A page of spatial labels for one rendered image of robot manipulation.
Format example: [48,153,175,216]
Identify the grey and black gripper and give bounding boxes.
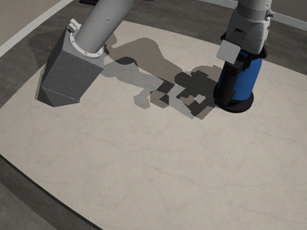
[220,7,270,71]

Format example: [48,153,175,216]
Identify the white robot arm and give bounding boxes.
[69,0,275,64]

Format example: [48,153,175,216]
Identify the blue kettle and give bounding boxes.
[214,49,262,108]

